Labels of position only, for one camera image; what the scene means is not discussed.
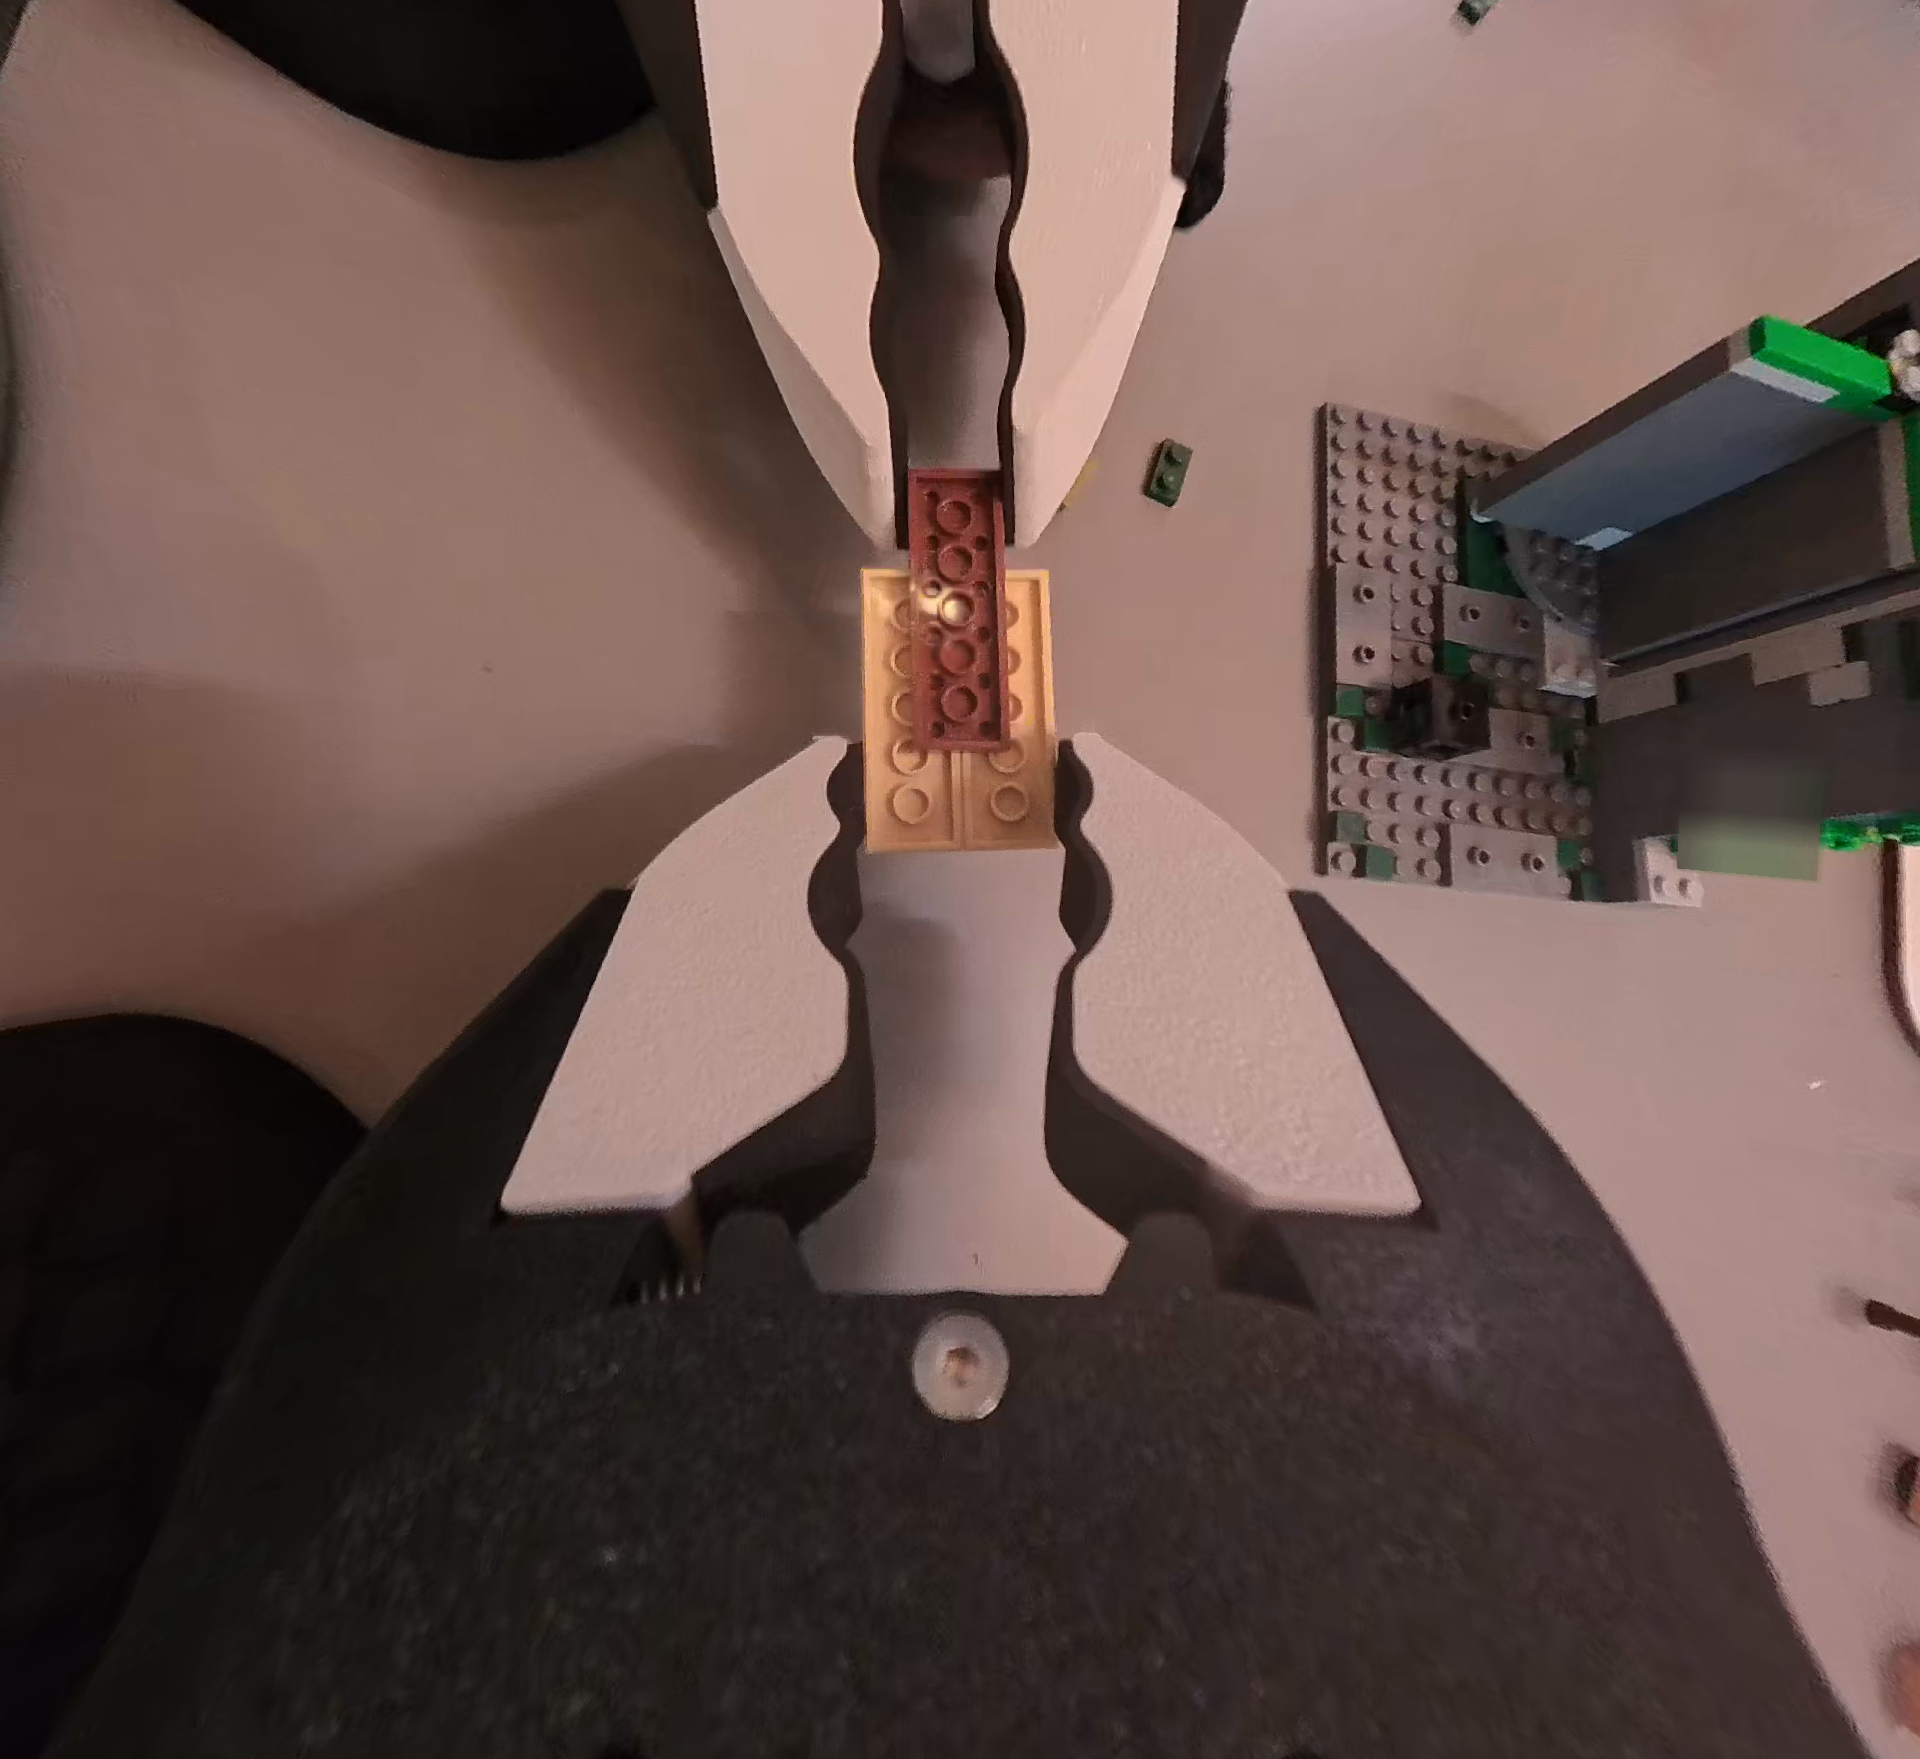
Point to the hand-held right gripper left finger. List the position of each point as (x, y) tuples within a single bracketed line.
[(706, 1009)]

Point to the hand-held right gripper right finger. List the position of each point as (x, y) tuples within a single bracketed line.
[(1231, 1025)]

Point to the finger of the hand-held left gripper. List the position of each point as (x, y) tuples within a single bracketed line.
[(779, 139), (1110, 65)]

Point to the large tan toy brick plate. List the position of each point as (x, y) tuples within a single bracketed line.
[(899, 800)]

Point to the small dark green brick plate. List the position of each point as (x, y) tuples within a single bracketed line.
[(1171, 475)]

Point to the brown toy brick plate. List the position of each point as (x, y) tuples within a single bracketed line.
[(961, 678)]

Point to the grey desk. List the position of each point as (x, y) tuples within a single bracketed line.
[(375, 515)]

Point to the grey toy brick building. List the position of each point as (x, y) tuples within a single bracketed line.
[(1394, 545)]

